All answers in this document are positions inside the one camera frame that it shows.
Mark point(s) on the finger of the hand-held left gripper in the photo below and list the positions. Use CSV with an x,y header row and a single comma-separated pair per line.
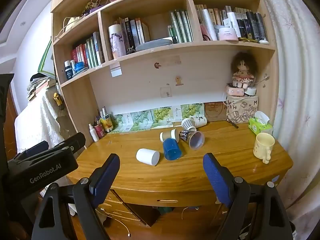
x,y
75,142

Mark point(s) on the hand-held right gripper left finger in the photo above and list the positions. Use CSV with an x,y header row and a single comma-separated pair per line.
x,y
106,175

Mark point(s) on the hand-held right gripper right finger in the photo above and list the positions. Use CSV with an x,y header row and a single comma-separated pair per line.
x,y
217,177

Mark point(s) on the plain white cup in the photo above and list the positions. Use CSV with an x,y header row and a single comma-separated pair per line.
x,y
146,156

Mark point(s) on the patterned dark cup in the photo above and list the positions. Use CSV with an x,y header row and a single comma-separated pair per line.
x,y
194,139

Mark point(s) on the blue plastic cup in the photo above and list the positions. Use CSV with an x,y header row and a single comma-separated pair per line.
x,y
172,150

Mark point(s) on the white plant print cup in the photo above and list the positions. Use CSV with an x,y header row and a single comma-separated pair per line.
x,y
200,120

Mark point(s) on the checkered paper cup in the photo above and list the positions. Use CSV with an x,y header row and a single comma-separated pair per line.
x,y
188,124

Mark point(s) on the brown sleeved paper cup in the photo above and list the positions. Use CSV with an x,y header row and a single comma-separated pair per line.
x,y
170,135

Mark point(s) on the wooden desk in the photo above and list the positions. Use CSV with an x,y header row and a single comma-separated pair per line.
x,y
225,162

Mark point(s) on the white squeeze bottle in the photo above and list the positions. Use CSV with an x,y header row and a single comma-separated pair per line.
x,y
93,133

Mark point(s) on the red pen holder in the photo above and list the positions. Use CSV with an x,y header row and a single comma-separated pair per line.
x,y
99,130

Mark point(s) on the yellow label bottle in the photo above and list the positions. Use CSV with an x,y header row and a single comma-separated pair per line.
x,y
108,123

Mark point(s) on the white lace cloth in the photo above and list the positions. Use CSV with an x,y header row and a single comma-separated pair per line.
x,y
37,122

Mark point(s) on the yellow hanging toy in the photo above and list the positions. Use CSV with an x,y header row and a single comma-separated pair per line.
x,y
58,99

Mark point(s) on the grape print card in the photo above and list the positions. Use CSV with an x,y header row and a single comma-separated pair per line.
x,y
140,118
192,110
122,122
162,115

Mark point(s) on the cream ceramic mug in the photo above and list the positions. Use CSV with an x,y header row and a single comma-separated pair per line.
x,y
262,146

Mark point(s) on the black pen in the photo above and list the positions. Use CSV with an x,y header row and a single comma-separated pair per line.
x,y
233,124

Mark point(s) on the green tissue box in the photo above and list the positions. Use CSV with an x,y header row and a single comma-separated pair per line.
x,y
260,127

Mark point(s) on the carved wooden board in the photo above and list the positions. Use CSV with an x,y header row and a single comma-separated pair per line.
x,y
214,110

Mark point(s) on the stack of books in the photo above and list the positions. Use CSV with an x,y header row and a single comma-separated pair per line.
x,y
40,85

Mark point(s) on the patterned cardboard box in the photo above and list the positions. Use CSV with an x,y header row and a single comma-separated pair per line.
x,y
242,110

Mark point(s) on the dark glass bottle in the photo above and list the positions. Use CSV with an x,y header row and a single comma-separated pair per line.
x,y
68,70

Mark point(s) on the blue jar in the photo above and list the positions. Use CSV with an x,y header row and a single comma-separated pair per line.
x,y
81,66

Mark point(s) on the white label sticker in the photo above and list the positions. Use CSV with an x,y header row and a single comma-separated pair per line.
x,y
115,69

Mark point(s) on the pink small device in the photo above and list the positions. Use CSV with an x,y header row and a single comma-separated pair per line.
x,y
235,90

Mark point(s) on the green framed board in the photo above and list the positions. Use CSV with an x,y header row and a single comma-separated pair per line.
x,y
46,57

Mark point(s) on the wooden bookshelf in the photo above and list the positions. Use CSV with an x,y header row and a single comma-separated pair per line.
x,y
142,80

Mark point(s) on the row of red green books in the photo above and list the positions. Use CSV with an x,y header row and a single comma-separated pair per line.
x,y
87,51

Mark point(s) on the white round gadget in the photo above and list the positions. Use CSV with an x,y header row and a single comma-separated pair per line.
x,y
251,91

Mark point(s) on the white floral cylinder box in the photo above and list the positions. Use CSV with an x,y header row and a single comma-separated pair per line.
x,y
117,42

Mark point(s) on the brown haired doll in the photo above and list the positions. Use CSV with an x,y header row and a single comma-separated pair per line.
x,y
243,70

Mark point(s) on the white floral curtain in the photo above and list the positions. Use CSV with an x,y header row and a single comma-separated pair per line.
x,y
297,85

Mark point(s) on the grey oval case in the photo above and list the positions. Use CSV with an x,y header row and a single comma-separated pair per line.
x,y
153,44

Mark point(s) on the row of dark books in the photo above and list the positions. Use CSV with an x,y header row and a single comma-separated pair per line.
x,y
133,31

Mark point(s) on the dried flower bunch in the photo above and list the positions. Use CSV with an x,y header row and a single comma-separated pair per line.
x,y
91,6

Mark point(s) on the pink cream jar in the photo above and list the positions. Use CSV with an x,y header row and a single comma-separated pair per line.
x,y
227,34

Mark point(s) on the white tube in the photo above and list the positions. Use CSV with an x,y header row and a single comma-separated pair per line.
x,y
208,24

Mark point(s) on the row of black bottles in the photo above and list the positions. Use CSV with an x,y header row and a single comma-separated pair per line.
x,y
255,26

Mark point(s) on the row of beige books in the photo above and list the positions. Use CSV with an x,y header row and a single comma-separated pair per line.
x,y
217,13

